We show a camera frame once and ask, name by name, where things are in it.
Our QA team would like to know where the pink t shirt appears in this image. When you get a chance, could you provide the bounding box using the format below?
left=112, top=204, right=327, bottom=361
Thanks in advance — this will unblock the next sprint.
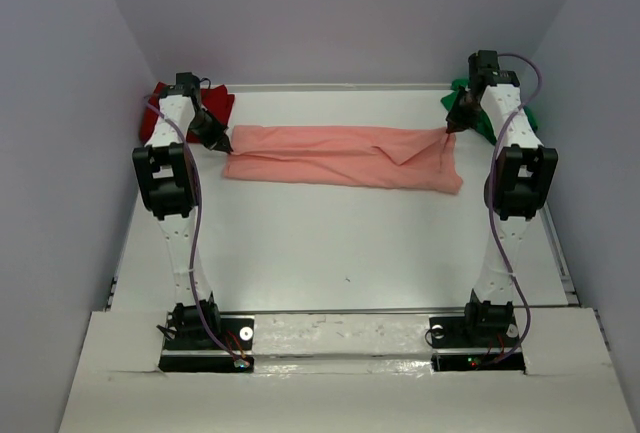
left=223, top=125, right=463, bottom=195

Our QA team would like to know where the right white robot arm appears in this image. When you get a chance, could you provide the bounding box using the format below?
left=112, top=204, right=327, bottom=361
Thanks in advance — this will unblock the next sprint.
left=427, top=50, right=558, bottom=355

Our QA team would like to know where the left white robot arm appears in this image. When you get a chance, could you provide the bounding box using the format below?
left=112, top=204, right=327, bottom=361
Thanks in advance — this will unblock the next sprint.
left=132, top=72, right=232, bottom=351

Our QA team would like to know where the crumpled green t shirt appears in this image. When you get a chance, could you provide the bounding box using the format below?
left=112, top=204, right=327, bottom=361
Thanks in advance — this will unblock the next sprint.
left=440, top=78, right=539, bottom=145

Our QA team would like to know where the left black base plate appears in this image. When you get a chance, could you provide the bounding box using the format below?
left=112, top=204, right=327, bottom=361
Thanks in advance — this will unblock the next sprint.
left=157, top=315, right=255, bottom=374

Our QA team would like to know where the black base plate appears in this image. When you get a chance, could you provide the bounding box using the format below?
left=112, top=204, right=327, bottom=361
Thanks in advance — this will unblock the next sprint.
left=157, top=315, right=255, bottom=374
left=424, top=316, right=526, bottom=373

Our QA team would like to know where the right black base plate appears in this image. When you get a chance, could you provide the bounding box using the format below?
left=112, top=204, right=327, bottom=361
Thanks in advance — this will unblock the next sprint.
left=424, top=316, right=526, bottom=373

